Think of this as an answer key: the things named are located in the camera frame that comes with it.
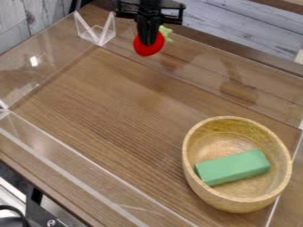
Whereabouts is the black metal table leg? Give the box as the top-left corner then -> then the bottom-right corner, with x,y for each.
25,188 -> 67,227

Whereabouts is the black cable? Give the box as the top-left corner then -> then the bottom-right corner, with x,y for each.
0,205 -> 28,227

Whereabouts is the clear acrylic table barrier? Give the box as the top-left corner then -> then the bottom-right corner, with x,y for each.
0,15 -> 303,227

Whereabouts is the green rectangular block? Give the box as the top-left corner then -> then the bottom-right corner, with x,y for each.
193,150 -> 271,186

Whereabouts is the clear acrylic corner bracket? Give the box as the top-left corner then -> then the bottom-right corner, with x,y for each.
73,12 -> 116,47

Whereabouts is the wooden bowl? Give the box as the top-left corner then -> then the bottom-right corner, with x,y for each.
183,116 -> 292,213

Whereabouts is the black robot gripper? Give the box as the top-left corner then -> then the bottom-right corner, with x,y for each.
115,0 -> 185,46

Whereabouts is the red plush strawberry toy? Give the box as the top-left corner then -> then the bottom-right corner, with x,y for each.
132,25 -> 172,57

